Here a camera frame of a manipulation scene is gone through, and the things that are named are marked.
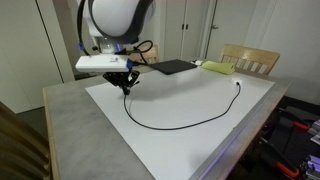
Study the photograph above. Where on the right wooden chair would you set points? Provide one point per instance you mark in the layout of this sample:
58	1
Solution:
251	59

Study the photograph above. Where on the white board mat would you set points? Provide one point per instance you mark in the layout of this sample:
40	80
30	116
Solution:
174	122

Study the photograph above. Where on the aluminium rail frame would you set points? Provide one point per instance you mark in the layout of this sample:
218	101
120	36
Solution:
311	164

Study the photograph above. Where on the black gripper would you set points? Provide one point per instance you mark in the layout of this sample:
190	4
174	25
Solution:
125	80

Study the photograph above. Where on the near wooden chair back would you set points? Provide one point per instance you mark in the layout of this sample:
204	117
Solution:
24	153

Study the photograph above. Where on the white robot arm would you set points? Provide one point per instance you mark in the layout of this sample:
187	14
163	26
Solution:
113	24

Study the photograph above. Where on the left wooden chair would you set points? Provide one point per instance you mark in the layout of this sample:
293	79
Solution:
150	56

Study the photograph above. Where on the orange handled clamp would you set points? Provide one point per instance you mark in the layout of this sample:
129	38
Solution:
278	160

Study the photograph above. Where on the yellow folded cloth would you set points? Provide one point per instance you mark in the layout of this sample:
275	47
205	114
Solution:
224	68

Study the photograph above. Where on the white power adapter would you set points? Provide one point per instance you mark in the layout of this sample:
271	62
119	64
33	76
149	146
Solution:
236	81

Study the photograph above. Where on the wooden chair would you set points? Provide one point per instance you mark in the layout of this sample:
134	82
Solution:
251	59
150	56
24	153

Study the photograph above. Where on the small white charger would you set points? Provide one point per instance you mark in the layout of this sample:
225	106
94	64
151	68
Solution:
197	62

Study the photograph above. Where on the black laptop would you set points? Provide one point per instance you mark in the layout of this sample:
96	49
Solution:
172	66

